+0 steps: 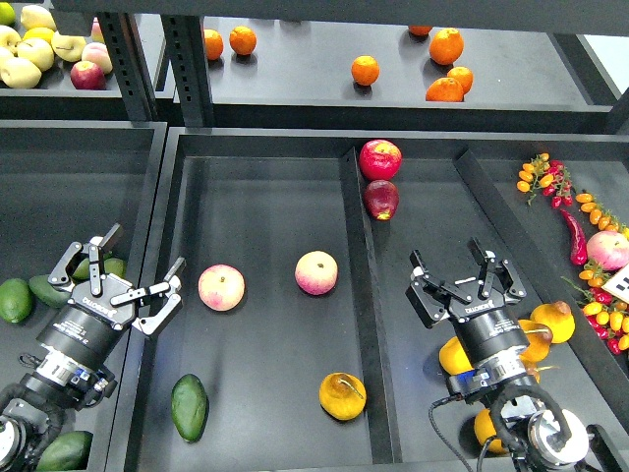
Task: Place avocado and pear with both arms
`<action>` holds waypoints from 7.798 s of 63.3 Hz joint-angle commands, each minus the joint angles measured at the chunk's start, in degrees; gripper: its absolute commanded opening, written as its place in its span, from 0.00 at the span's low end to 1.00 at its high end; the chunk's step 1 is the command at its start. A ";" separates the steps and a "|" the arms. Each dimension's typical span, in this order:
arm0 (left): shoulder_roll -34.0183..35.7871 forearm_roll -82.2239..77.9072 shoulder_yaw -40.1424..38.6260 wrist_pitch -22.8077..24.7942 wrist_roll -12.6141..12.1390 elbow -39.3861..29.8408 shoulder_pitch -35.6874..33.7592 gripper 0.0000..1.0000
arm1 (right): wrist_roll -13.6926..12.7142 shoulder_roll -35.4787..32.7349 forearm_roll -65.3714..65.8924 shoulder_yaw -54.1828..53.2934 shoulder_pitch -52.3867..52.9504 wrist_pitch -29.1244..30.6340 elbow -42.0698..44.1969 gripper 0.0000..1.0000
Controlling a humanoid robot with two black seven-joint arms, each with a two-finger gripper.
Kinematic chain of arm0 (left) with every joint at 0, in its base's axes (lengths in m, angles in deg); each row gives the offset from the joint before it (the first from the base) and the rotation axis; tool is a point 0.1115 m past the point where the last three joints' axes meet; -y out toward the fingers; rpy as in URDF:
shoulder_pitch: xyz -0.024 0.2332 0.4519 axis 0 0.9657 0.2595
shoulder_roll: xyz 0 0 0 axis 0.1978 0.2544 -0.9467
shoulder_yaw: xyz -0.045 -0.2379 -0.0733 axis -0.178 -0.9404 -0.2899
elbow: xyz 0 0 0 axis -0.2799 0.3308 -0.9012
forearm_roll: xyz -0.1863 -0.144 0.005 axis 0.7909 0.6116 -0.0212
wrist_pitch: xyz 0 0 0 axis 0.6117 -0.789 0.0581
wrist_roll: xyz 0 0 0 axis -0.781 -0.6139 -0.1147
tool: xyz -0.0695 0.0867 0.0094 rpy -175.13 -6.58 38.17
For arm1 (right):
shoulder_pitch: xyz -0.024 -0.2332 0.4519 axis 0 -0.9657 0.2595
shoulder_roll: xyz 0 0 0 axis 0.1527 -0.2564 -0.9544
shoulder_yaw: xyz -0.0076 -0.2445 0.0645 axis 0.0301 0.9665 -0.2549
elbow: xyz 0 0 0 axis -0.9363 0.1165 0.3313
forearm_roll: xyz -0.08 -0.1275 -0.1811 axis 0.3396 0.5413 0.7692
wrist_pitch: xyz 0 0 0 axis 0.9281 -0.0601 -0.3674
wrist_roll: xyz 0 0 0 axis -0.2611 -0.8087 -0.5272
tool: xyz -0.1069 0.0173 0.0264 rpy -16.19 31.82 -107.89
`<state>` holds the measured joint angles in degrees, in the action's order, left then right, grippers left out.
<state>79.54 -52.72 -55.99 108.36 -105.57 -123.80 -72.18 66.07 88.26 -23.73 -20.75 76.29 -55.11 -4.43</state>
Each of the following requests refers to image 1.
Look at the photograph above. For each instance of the upper cherry tomato bunch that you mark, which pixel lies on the upper cherry tomato bunch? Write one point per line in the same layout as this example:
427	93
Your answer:
548	177

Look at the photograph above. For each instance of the bright red apple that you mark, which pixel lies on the bright red apple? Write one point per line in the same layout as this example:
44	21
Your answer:
380	160

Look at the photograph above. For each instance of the green avocado bottom right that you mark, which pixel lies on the green avocado bottom right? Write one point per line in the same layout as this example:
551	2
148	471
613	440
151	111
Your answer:
70	451

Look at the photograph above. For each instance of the dark green avocado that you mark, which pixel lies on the dark green avocado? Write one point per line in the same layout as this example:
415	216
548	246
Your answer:
189	405
46	293

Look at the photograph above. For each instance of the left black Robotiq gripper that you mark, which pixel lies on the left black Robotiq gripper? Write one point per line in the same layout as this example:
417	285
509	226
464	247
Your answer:
108	315

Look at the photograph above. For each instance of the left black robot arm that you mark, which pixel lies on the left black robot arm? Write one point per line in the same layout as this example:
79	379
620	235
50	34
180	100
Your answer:
72	375

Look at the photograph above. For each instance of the orange behind front right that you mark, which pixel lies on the orange behind front right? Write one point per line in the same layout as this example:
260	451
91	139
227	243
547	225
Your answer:
463	75

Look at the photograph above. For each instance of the red chili pepper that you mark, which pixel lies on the red chili pepper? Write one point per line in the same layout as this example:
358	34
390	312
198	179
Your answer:
578	249

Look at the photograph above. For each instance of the yellow pear with brown spot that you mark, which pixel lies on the yellow pear with brown spot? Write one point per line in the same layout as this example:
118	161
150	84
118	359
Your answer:
342	396

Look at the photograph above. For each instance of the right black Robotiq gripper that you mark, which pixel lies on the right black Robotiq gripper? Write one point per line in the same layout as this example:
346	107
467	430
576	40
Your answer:
435	300

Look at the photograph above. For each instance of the yellow pear left of pile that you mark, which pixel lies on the yellow pear left of pile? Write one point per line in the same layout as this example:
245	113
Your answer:
453	359

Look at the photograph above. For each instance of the black tray divider right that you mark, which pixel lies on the black tray divider right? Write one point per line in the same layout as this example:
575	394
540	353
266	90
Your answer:
537	240

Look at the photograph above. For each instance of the dark red apple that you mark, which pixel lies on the dark red apple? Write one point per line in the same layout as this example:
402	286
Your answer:
381	199

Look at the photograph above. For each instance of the pink apple left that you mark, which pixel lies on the pink apple left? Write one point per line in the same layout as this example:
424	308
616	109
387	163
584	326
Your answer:
221	287

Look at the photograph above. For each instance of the yellow pear right upper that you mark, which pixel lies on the yellow pear right upper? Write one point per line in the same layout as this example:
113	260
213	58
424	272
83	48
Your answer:
558	317

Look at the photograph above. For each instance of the red apple on shelf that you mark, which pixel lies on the red apple on shelf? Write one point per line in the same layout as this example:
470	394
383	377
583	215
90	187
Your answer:
87	75

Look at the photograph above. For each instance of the yellow pear middle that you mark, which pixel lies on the yellow pear middle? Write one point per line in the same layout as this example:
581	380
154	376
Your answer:
539	337

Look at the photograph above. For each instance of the pale yellow apple front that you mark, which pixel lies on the pale yellow apple front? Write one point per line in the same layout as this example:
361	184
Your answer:
20	73

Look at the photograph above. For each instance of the black tray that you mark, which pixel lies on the black tray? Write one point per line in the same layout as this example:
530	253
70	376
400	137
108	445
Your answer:
257	200
65	181

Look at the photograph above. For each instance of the pale peach on shelf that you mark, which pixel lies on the pale peach on shelf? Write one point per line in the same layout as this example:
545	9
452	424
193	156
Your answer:
97	53

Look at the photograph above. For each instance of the black upright post centre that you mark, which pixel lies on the black upright post centre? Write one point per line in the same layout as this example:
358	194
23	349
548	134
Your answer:
185	49

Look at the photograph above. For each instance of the dark green avocado lying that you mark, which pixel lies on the dark green avocado lying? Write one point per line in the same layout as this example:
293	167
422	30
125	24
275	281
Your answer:
46	293

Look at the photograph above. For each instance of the black upright post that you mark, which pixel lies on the black upright post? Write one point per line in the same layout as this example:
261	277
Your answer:
121	36
185	49

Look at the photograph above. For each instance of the white label card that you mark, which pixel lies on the white label card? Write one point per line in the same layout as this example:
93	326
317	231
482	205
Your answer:
618	285

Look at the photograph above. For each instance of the pale yellow apple middle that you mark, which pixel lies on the pale yellow apple middle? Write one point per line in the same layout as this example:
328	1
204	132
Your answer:
38	51

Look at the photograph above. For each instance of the yellow pear under arm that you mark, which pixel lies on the yellow pear under arm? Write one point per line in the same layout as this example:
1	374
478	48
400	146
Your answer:
534	370

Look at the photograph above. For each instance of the black centre tray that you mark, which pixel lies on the black centre tray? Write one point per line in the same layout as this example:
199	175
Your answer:
257	200

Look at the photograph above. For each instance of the pink apple far right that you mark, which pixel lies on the pink apple far right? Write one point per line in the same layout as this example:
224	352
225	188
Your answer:
608	249

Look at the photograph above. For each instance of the pink apple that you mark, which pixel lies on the pink apple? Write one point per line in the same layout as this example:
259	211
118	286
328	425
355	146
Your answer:
316	272
221	287
608	249

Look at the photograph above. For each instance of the yellow pear bottom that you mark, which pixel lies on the yellow pear bottom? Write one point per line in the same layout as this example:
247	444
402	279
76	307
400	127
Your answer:
484	429

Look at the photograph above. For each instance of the black left tray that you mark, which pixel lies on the black left tray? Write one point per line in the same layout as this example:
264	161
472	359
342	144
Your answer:
65	181

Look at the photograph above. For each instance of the black tray divider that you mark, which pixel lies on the black tray divider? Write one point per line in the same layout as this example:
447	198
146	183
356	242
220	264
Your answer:
381	415
537	240

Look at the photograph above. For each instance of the pink apple centre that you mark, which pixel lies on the pink apple centre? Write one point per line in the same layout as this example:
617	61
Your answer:
316	272

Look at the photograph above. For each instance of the light green avocado far left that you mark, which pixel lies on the light green avocado far left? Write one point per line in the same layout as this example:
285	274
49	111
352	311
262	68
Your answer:
16	301

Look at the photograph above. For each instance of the green avocado top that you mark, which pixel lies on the green avocado top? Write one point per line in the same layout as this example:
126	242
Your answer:
82	270

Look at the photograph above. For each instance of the black upright post left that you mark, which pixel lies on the black upright post left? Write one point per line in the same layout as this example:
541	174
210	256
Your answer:
121	36

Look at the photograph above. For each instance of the black tray divider centre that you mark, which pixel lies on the black tray divider centre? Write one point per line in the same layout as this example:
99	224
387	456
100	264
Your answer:
381	415

